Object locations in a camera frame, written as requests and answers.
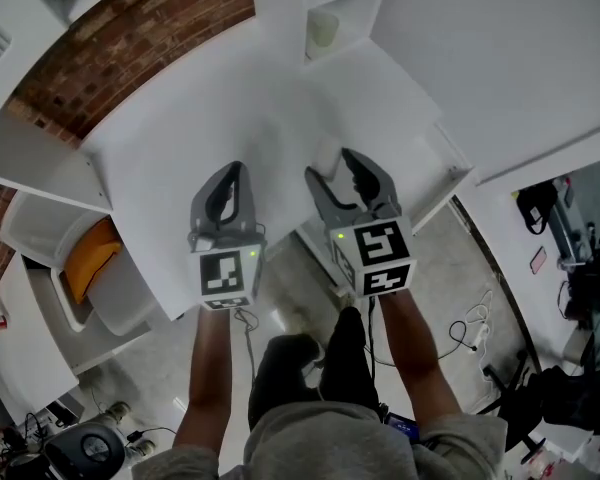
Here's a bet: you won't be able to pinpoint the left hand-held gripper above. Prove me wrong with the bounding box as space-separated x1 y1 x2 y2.
186 161 268 312

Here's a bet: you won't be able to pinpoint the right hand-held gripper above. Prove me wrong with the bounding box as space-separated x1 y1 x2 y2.
303 147 418 300

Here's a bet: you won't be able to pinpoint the small white item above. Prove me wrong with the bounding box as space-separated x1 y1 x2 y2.
315 140 342 178

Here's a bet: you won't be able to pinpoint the person's right forearm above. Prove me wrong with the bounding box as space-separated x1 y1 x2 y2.
378 291 465 447

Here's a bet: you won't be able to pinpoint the person's left forearm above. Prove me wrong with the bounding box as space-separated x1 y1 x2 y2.
173 307 232 452

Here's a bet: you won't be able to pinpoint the white desk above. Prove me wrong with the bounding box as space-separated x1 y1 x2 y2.
77 37 477 322

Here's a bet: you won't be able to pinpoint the orange item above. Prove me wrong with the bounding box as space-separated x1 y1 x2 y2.
59 217 124 305

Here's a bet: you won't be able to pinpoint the pale green cup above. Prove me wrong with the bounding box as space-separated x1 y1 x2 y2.
309 8 339 48

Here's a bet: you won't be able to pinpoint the person's dark trousers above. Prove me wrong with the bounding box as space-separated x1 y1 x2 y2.
247 305 382 432

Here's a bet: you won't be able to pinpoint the white shelf unit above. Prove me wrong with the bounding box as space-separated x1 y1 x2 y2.
302 0 387 67

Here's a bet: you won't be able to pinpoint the white plastic storage bin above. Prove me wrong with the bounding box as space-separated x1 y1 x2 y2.
0 190 157 337

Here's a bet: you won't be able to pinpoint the black bag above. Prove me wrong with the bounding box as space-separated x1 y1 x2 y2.
515 181 560 235

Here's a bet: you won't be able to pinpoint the white power strip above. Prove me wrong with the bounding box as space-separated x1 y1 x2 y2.
470 320 492 353

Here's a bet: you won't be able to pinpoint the pink phone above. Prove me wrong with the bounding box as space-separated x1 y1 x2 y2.
528 245 548 275

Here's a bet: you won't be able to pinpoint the beige shoe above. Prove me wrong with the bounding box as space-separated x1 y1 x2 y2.
99 400 133 427
124 438 157 462

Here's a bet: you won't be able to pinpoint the small device with blue screen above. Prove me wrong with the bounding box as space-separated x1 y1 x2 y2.
383 411 421 444

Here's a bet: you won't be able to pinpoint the person's grey shirt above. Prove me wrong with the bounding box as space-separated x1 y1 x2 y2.
131 401 510 480

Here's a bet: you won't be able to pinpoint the white side table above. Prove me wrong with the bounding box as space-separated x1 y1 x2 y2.
0 252 81 427

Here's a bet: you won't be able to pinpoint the black round device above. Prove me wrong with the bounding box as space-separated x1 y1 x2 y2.
43 422 127 480

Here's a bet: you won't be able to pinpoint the black office chair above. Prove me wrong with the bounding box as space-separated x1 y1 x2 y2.
482 332 600 465

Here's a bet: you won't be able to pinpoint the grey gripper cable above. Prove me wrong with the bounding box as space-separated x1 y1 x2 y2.
232 308 259 384

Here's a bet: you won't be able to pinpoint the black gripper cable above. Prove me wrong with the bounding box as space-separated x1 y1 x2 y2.
364 295 381 384

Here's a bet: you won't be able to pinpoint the black floor cable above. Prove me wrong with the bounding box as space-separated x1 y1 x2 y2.
437 319 482 362

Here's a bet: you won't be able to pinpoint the black cable bundle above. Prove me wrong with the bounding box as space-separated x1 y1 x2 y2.
0 411 49 480

